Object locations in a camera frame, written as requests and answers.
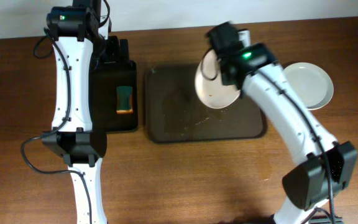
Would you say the pinkish white plate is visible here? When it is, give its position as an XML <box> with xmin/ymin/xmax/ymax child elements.
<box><xmin>195</xmin><ymin>50</ymin><xmax>240</xmax><ymax>109</ymax></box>

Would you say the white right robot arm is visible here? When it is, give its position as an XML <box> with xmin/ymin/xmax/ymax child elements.
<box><xmin>208</xmin><ymin>23</ymin><xmax>358</xmax><ymax>223</ymax></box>

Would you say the green and orange sponge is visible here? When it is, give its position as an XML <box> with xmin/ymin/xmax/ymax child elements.
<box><xmin>116</xmin><ymin>86</ymin><xmax>134</xmax><ymax>114</ymax></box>

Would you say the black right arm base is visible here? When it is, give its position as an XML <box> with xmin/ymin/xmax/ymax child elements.
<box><xmin>272</xmin><ymin>214</ymin><xmax>344</xmax><ymax>224</ymax></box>

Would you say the dark brown serving tray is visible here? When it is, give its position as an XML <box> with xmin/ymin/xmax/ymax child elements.
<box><xmin>144</xmin><ymin>64</ymin><xmax>267</xmax><ymax>143</ymax></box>

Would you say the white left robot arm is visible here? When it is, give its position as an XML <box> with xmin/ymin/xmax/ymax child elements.
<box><xmin>42</xmin><ymin>1</ymin><xmax>129</xmax><ymax>223</ymax></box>

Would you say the pale green plate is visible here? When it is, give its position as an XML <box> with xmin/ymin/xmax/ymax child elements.
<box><xmin>283</xmin><ymin>62</ymin><xmax>334</xmax><ymax>110</ymax></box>

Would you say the black rectangular water tray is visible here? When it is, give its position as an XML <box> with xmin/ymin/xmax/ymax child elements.
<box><xmin>89</xmin><ymin>60</ymin><xmax>138</xmax><ymax>133</ymax></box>

